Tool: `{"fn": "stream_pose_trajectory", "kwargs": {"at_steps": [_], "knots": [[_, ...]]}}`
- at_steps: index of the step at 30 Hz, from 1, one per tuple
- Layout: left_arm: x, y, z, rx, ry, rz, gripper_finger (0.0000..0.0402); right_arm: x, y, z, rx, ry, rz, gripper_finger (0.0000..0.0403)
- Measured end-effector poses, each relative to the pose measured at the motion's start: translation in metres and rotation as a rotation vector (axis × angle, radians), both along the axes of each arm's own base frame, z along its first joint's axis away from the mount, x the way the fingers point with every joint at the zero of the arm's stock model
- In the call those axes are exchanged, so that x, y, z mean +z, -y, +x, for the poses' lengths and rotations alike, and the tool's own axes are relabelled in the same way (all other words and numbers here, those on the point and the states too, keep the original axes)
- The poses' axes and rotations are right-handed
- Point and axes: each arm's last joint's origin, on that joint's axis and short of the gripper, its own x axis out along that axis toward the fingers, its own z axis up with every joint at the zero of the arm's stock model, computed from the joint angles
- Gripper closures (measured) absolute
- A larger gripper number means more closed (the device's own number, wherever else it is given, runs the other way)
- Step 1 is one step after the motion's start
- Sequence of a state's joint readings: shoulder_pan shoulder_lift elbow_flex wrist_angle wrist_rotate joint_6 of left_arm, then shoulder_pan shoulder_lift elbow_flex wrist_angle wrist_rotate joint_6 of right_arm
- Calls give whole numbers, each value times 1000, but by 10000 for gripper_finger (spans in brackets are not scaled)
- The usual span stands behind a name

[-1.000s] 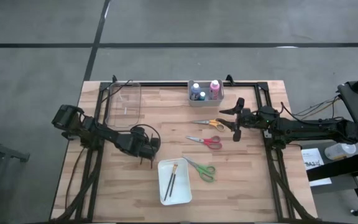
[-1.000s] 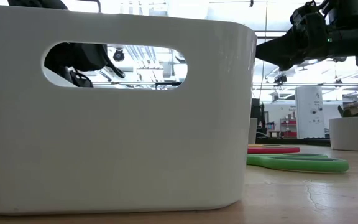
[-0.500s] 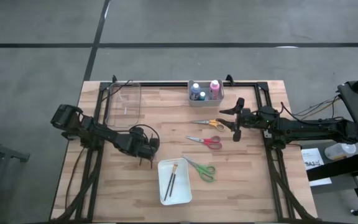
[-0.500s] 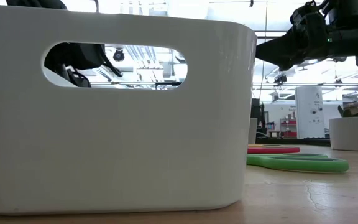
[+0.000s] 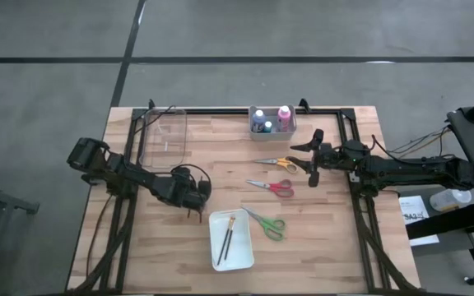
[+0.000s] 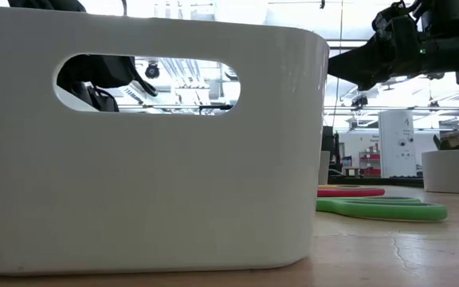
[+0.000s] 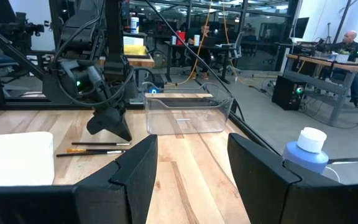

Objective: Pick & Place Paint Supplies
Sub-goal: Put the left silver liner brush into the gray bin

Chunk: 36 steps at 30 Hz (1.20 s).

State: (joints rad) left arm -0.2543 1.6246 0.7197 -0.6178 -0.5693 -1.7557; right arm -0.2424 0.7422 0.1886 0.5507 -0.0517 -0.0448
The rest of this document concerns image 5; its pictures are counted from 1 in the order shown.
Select grey plastic bin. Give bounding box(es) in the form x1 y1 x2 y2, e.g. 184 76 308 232
248 104 298 142

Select white plastic bin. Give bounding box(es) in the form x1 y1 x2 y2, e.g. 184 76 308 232
208 207 256 273

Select dark metal stand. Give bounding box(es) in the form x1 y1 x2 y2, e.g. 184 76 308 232
0 176 40 296

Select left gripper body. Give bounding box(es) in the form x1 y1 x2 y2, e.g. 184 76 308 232
177 178 212 211

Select thin brown cable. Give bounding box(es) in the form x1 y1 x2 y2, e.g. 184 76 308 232
85 192 113 277

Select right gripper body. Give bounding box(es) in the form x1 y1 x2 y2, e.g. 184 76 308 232
308 128 337 187

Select black aluminium table frame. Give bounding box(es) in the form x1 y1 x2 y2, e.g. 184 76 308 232
67 107 421 295

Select red handled scissors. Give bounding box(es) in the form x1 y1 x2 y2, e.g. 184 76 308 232
245 178 295 199

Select pink paint bottle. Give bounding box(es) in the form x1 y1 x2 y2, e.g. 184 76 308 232
276 105 292 132

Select dark blue paint bottle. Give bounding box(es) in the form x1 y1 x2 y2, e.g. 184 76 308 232
251 109 267 133

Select white paper sheet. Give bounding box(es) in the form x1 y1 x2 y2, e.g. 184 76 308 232
398 195 440 247

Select translucent plastic jar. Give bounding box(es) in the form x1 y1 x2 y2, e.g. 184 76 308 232
429 188 473 213

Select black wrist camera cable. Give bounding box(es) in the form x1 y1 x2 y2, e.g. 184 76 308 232
170 163 213 191

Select green handled scissors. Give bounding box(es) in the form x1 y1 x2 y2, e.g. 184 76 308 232
240 205 287 243

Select clear plastic container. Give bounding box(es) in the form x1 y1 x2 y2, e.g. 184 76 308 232
140 107 189 169

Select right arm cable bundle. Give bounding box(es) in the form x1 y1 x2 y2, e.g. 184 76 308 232
384 125 456 165

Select yellow handled scissors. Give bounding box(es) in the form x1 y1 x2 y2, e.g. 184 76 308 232
253 155 300 175

